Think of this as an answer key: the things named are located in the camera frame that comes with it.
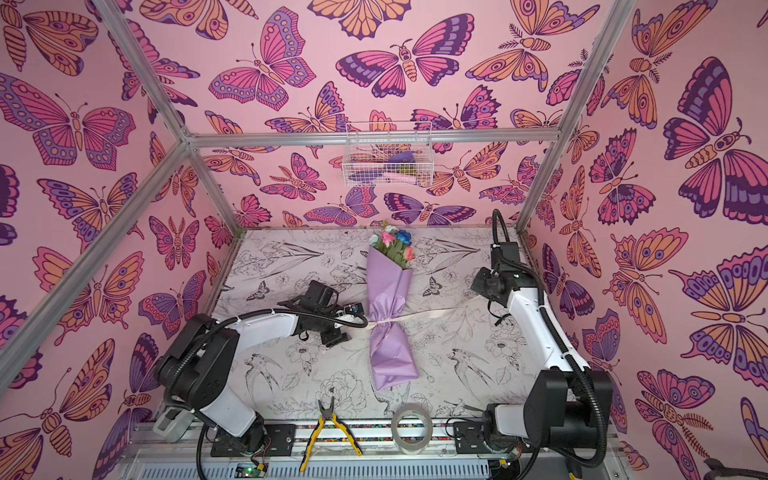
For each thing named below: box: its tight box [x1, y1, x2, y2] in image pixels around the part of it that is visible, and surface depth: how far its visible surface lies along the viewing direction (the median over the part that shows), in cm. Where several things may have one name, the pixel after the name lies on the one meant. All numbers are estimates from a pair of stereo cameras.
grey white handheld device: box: [153, 406, 195, 443], surface depth 75 cm
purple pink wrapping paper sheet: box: [367, 245, 419, 391], surface depth 91 cm
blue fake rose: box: [396, 230, 412, 247], surface depth 108 cm
